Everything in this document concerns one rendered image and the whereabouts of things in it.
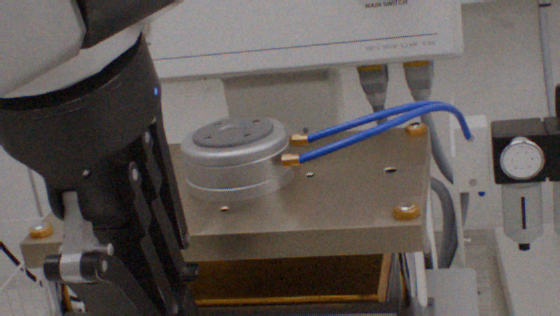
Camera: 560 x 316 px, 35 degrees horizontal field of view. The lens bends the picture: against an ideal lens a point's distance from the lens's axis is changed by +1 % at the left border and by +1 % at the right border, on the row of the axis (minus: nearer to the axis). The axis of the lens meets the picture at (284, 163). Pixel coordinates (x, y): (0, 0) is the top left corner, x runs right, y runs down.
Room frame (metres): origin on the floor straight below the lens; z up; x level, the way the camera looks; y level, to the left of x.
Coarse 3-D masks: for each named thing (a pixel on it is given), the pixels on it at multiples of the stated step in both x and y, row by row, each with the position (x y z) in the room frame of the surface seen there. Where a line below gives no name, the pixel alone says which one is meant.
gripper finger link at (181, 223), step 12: (156, 120) 0.45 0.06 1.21; (156, 132) 0.44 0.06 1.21; (156, 144) 0.44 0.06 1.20; (156, 156) 0.45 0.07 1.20; (168, 156) 0.45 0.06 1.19; (168, 168) 0.45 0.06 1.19; (168, 180) 0.45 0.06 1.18; (168, 192) 0.45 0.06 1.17; (168, 204) 0.45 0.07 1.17; (180, 204) 0.46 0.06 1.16; (168, 216) 0.45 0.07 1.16; (180, 216) 0.46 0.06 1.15; (180, 228) 0.45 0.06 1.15; (180, 240) 0.45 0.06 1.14
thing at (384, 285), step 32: (320, 256) 0.57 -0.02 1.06; (352, 256) 0.56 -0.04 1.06; (384, 256) 0.56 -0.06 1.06; (192, 288) 0.55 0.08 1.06; (224, 288) 0.54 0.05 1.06; (256, 288) 0.54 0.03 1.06; (288, 288) 0.53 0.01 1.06; (320, 288) 0.52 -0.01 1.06; (352, 288) 0.52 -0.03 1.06; (384, 288) 0.54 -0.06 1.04
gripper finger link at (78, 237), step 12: (72, 192) 0.36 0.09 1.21; (72, 204) 0.36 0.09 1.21; (72, 216) 0.36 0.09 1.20; (72, 228) 0.36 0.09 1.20; (84, 228) 0.36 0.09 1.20; (72, 240) 0.35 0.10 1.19; (84, 240) 0.36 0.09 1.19; (96, 240) 0.37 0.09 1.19; (60, 252) 0.36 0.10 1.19; (72, 252) 0.35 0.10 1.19; (84, 252) 0.35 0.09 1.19; (108, 252) 0.36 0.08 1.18; (60, 264) 0.35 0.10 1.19; (72, 264) 0.35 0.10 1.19; (72, 276) 0.35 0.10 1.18
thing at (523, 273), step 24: (504, 240) 1.05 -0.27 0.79; (552, 240) 1.04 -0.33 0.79; (504, 264) 0.99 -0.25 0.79; (528, 264) 0.98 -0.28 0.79; (552, 264) 0.97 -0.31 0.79; (504, 288) 0.99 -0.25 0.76; (528, 288) 0.93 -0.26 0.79; (552, 288) 0.92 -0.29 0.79; (528, 312) 0.87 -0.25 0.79; (552, 312) 0.87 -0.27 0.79
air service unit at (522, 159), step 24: (456, 120) 0.71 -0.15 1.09; (480, 120) 0.70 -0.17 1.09; (504, 120) 0.71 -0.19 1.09; (528, 120) 0.71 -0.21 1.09; (552, 120) 0.70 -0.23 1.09; (456, 144) 0.69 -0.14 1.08; (480, 144) 0.69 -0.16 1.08; (504, 144) 0.68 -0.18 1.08; (528, 144) 0.66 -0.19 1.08; (552, 144) 0.67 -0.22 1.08; (480, 168) 0.69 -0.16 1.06; (504, 168) 0.67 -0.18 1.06; (528, 168) 0.66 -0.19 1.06; (552, 168) 0.67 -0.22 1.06; (504, 192) 0.69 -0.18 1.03; (528, 192) 0.68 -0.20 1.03; (504, 216) 0.69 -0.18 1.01; (528, 216) 0.68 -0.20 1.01; (528, 240) 0.69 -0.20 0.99
